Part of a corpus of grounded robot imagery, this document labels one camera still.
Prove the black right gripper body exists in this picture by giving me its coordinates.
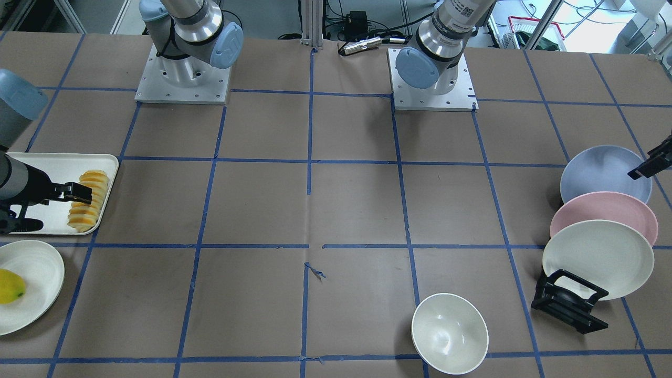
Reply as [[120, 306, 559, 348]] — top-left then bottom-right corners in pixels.
[[1, 157, 58, 234]]

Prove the yellow sliced bread loaf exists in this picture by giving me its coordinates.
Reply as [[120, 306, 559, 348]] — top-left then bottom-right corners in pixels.
[[67, 170, 110, 233]]

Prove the blue round plate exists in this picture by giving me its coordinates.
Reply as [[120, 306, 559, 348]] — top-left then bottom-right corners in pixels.
[[560, 144, 653, 203]]

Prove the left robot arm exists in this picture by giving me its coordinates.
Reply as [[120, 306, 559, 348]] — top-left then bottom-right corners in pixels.
[[2, 1, 670, 245]]

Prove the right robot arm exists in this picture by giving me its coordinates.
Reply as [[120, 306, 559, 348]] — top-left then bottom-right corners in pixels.
[[1, 69, 93, 234]]

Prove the white round plate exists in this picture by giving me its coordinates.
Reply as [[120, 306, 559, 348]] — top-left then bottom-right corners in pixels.
[[1, 240, 65, 335]]

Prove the pink round plate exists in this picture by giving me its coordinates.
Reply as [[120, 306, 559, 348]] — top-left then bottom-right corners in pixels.
[[549, 191, 658, 246]]

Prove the cream round plate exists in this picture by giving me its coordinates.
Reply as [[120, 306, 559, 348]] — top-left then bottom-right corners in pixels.
[[542, 219, 655, 301]]

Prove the black plate rack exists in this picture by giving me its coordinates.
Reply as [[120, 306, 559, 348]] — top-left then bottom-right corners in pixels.
[[531, 269, 608, 334]]

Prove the white rectangular tray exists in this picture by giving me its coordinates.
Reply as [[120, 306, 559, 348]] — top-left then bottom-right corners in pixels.
[[8, 152, 119, 236]]

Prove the yellow mango fruit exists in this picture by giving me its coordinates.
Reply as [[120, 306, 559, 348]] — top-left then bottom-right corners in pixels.
[[1, 269, 26, 304]]

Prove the white bowl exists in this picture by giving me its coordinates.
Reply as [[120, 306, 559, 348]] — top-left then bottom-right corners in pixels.
[[411, 293, 489, 375]]

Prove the silver cylindrical connector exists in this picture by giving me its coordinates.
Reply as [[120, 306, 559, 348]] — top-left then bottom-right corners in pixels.
[[338, 37, 382, 57]]

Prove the black power adapter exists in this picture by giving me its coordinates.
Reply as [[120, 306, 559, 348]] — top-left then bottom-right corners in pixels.
[[344, 10, 368, 34]]

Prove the red wire basket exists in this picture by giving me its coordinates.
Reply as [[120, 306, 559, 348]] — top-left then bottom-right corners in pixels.
[[499, 15, 566, 52]]

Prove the aluminium frame post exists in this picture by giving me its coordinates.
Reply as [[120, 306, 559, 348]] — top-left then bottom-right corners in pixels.
[[299, 0, 326, 50]]

